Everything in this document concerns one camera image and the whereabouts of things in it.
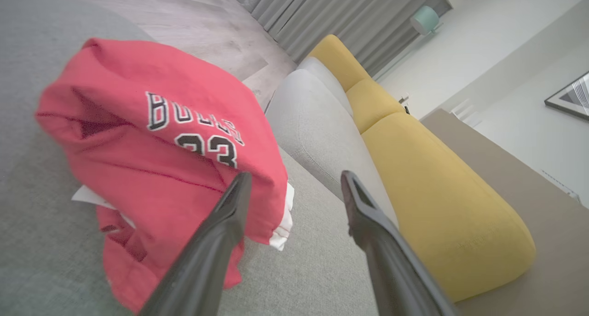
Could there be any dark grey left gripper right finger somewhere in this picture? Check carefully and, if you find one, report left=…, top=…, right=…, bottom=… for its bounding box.
left=341, top=170, right=458, bottom=316

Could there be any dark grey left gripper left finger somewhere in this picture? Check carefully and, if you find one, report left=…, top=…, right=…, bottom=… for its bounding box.
left=138, top=171, right=253, bottom=316

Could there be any red Bulls 23 jersey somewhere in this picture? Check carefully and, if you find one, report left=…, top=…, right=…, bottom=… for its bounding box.
left=35, top=37, right=295, bottom=314

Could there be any large yellow sofa back cushion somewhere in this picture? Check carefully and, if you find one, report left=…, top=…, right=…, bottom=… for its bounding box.
left=361, top=111, right=537, bottom=303

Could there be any large light grey sofa cushion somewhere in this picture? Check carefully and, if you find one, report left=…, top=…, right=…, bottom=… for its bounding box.
left=266, top=69, right=400, bottom=227

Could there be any medium yellow sofa back cushion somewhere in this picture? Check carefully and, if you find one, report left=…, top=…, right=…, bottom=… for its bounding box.
left=345, top=78, right=406, bottom=133

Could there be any grey fabric sofa seat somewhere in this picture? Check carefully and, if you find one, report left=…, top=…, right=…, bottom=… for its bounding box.
left=0, top=0, right=382, bottom=316

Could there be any small light grey sofa cushion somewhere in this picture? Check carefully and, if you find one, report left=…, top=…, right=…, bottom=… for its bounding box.
left=297, top=56, right=355, bottom=116

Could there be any small yellow sofa back cushion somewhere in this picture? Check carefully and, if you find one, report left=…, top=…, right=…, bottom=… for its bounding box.
left=307, top=34, right=371, bottom=92

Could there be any mint green round lamp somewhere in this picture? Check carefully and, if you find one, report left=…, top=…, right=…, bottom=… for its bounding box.
left=410, top=6, right=443, bottom=36

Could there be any grey pleated curtain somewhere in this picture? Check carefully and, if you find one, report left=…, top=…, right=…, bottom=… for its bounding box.
left=223, top=0, right=454, bottom=77

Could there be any dark framed wall picture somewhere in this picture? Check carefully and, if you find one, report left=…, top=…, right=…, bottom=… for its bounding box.
left=544, top=71, right=589, bottom=121

